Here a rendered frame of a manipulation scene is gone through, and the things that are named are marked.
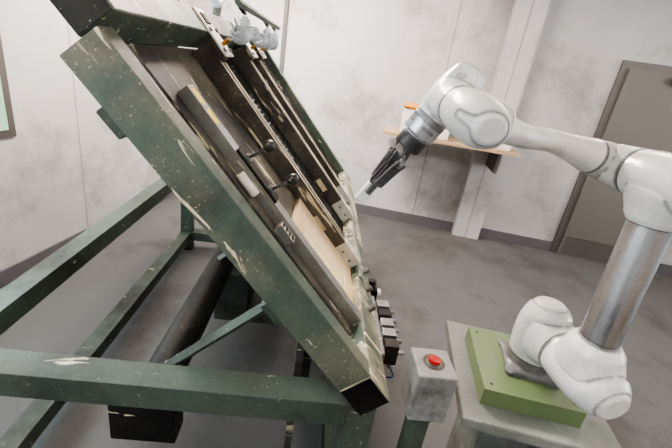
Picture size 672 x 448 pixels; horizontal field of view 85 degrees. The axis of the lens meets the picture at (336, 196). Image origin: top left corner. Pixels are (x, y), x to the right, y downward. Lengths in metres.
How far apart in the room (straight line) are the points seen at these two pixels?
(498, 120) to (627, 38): 4.11
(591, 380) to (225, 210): 1.10
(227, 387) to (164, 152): 0.73
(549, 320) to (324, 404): 0.78
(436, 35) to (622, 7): 1.73
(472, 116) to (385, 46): 3.61
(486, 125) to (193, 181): 0.65
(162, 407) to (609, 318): 1.31
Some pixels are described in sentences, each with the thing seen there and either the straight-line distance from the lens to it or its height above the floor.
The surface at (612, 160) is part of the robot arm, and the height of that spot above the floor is 1.61.
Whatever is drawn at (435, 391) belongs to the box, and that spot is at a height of 0.88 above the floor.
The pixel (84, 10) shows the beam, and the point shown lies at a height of 1.78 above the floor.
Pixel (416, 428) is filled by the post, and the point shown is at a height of 0.68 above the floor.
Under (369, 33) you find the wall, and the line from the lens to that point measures 4.38.
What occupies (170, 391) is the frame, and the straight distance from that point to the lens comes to 1.32.
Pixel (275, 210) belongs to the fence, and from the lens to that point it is 1.17.
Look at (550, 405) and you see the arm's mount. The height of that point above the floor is 0.81.
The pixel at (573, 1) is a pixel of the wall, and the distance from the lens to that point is 4.67.
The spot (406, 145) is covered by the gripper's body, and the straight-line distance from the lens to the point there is 0.96.
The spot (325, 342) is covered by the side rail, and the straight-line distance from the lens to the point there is 1.10.
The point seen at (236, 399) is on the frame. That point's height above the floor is 0.77.
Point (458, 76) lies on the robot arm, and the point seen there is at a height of 1.76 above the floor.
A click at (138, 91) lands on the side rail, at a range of 0.92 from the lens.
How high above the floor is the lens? 1.75
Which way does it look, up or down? 20 degrees down
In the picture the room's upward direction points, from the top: 9 degrees clockwise
